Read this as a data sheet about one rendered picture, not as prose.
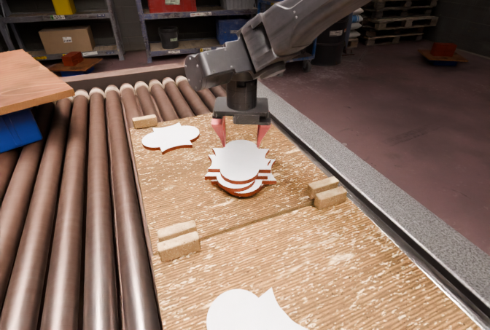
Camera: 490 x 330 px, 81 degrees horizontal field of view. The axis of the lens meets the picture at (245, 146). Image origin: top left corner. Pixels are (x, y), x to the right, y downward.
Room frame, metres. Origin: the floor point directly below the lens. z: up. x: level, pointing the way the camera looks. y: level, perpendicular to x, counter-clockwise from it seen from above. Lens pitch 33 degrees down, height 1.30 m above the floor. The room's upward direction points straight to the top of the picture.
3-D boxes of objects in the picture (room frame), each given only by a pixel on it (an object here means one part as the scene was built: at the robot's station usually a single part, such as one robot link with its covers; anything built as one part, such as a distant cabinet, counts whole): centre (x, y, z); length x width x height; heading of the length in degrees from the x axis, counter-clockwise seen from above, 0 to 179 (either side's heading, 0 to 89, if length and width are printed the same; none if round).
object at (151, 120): (0.65, 0.26, 0.95); 0.06 x 0.02 x 0.03; 113
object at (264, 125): (0.51, -0.01, 1.02); 0.07 x 0.07 x 0.09; 89
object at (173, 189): (0.53, 0.06, 0.93); 0.41 x 0.35 x 0.02; 23
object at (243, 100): (0.51, 0.01, 1.09); 0.10 x 0.07 x 0.07; 89
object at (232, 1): (4.90, 0.12, 0.76); 0.50 x 0.36 x 0.24; 113
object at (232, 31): (4.93, 0.20, 0.32); 0.50 x 0.41 x 0.37; 103
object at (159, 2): (4.64, 1.07, 0.78); 0.66 x 0.45 x 0.28; 107
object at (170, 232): (0.30, 0.10, 0.95); 0.06 x 0.02 x 0.03; 113
